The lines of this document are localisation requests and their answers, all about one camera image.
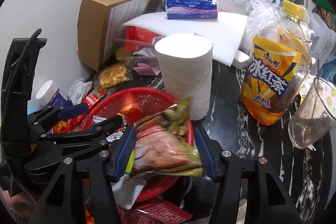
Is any green white snack packet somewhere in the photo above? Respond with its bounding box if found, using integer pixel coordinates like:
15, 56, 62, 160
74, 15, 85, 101
111, 151, 147, 210

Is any red gold snack bag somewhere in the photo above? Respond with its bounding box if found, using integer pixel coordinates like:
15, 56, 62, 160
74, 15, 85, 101
118, 92, 143, 124

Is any dark red triangular snack bag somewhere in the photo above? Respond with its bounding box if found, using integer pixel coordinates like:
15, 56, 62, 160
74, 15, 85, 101
117, 198, 193, 224

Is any green meat snack bag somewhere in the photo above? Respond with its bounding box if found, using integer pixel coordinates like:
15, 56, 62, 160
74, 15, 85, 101
131, 97, 203, 177

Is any white red peanut snack bag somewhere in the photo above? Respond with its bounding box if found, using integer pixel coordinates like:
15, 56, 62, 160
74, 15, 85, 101
106, 124, 128, 143

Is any red sauce packets pile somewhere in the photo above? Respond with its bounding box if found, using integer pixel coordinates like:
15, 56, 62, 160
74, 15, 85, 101
51, 88, 108, 135

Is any white lid supplement jar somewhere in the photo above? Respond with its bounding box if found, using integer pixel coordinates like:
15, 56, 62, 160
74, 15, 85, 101
35, 80, 72, 108

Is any white desiccant sachet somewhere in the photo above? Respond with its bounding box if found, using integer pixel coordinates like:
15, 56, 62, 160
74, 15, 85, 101
67, 78, 93, 105

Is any red plastic mesh basket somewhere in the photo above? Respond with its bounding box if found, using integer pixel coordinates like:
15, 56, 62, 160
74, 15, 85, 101
74, 87, 179, 202

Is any yellow crumb snack bag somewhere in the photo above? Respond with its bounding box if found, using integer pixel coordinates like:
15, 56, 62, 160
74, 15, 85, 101
98, 63, 129, 89

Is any clear glass cup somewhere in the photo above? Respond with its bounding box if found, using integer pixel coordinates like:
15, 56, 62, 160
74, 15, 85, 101
288, 77, 335, 149

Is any clear plastic container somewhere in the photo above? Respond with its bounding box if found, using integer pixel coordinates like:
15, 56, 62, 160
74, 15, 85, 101
114, 26, 163, 76

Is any brown cardboard box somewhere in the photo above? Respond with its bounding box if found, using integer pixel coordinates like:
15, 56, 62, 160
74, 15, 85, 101
77, 0, 150, 72

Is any iced tea bottle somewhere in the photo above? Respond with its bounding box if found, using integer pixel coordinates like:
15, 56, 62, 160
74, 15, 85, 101
241, 0, 315, 126

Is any white paper towel roll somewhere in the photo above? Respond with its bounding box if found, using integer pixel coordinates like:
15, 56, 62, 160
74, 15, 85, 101
154, 34, 213, 121

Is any white foam sheet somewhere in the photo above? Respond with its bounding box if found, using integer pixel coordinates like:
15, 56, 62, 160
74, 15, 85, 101
118, 12, 249, 69

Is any blue tissue pack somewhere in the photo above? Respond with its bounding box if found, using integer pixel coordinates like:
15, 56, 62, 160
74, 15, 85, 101
165, 0, 218, 20

